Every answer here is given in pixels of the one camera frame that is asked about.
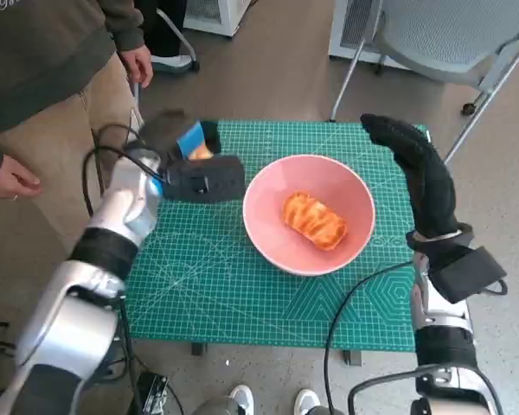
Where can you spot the white shoe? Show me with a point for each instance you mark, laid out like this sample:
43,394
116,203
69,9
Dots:
307,400
242,397

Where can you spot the black device with metal clips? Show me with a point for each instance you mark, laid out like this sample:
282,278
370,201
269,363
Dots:
153,393

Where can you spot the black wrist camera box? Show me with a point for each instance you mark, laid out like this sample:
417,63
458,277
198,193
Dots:
216,179
467,274

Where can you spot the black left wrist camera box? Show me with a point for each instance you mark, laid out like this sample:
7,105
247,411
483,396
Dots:
216,179

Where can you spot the grey chair with seated person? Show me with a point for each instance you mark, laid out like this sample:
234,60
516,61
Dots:
191,47

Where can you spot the black table bracket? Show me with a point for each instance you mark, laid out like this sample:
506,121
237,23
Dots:
353,359
199,349

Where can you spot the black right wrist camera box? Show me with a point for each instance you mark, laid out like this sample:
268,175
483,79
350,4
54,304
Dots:
467,274

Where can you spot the seated person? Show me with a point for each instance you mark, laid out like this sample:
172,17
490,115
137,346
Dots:
166,26

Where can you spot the standing person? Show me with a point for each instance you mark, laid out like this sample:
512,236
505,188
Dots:
47,52

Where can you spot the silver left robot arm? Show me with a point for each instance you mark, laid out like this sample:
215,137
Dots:
69,328

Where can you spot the white cabinet with grille side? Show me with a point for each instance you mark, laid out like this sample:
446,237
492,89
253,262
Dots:
341,47

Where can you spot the round toy bread bun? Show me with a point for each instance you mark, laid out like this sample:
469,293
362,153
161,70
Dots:
199,153

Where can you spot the green cutting mat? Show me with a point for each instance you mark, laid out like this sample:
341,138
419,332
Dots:
207,281

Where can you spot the pink bowl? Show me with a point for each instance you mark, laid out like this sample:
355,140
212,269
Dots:
264,216

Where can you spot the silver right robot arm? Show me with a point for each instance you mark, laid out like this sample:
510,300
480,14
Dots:
445,346

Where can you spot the grey mesh chair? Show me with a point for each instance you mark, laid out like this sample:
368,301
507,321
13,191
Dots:
437,34

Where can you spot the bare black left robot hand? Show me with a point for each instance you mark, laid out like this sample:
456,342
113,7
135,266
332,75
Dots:
168,132

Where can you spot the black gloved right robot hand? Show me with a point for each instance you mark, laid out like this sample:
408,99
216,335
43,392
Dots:
432,190

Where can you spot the rectangular braided toy bread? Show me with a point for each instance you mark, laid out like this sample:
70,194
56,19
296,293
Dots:
313,220

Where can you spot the white cabinet with mesh door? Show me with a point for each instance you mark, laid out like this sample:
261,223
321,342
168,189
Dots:
231,17

